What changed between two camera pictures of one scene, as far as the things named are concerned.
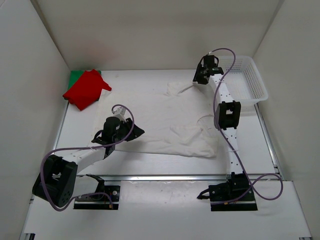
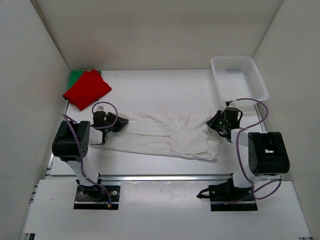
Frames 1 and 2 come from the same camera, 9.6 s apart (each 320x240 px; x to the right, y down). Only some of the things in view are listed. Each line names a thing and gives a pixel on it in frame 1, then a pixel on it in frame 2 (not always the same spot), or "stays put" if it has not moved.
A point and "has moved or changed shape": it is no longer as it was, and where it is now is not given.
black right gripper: x=197 y=78 -> x=213 y=123
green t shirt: x=74 y=77 stays put
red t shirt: x=87 y=90 stays put
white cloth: x=177 y=118 has moved or changed shape
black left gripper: x=137 y=131 -> x=120 y=123
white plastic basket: x=243 y=81 stays put
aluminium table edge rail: x=157 y=178 stays put
